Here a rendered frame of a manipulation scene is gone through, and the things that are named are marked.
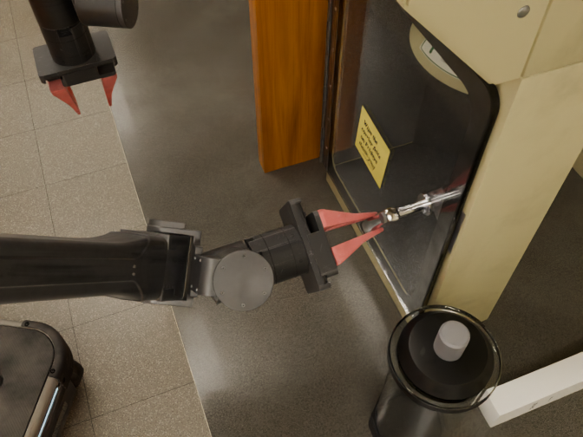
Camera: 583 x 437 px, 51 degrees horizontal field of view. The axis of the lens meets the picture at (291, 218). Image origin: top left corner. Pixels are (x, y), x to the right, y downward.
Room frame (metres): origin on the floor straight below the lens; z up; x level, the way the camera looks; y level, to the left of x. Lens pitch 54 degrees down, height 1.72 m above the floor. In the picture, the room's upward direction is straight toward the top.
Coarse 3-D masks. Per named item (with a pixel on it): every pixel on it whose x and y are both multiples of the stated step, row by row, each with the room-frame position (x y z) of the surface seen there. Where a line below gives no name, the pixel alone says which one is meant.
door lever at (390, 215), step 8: (424, 200) 0.40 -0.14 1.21; (392, 208) 0.39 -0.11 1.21; (400, 208) 0.39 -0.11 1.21; (408, 208) 0.39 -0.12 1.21; (416, 208) 0.39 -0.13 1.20; (424, 208) 0.40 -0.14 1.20; (376, 216) 0.40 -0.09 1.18; (384, 216) 0.38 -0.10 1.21; (392, 216) 0.38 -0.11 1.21; (400, 216) 0.39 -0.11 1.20; (368, 224) 0.41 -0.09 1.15; (376, 224) 0.40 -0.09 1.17; (384, 224) 0.38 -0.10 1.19
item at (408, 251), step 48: (384, 0) 0.53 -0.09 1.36; (384, 48) 0.52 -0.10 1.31; (432, 48) 0.45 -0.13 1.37; (336, 96) 0.62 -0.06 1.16; (384, 96) 0.51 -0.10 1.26; (432, 96) 0.43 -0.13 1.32; (480, 96) 0.38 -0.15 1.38; (336, 144) 0.61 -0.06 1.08; (432, 144) 0.42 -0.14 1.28; (480, 144) 0.36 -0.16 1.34; (384, 192) 0.48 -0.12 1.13; (432, 192) 0.40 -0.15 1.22; (384, 240) 0.46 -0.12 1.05; (432, 240) 0.38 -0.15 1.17; (432, 288) 0.36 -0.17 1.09
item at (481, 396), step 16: (400, 320) 0.28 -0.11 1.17; (496, 352) 0.25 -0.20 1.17; (400, 368) 0.23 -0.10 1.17; (496, 368) 0.23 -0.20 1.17; (384, 384) 0.25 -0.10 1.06; (496, 384) 0.22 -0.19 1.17; (384, 400) 0.24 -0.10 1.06; (400, 400) 0.22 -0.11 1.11; (432, 400) 0.20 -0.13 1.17; (448, 400) 0.20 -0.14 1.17; (464, 400) 0.20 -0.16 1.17; (480, 400) 0.20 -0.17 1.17; (384, 416) 0.23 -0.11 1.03; (400, 416) 0.21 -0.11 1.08; (416, 416) 0.21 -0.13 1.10; (432, 416) 0.20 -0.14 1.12; (448, 416) 0.20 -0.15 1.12; (464, 416) 0.21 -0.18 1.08; (384, 432) 0.22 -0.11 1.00; (400, 432) 0.21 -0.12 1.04; (416, 432) 0.20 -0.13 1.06; (432, 432) 0.20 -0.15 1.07; (448, 432) 0.20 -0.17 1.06
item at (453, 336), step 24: (432, 312) 0.29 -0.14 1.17; (408, 336) 0.26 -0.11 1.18; (432, 336) 0.26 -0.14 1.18; (456, 336) 0.24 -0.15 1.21; (480, 336) 0.26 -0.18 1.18; (408, 360) 0.24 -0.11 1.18; (432, 360) 0.23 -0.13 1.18; (456, 360) 0.23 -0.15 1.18; (480, 360) 0.23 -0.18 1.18; (432, 384) 0.21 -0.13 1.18; (456, 384) 0.21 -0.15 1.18; (480, 384) 0.21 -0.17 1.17
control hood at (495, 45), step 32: (416, 0) 0.32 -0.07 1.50; (448, 0) 0.33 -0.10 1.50; (480, 0) 0.34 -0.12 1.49; (512, 0) 0.35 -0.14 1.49; (544, 0) 0.36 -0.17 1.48; (448, 32) 0.33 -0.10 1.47; (480, 32) 0.34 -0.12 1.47; (512, 32) 0.35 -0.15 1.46; (480, 64) 0.34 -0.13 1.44; (512, 64) 0.35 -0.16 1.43
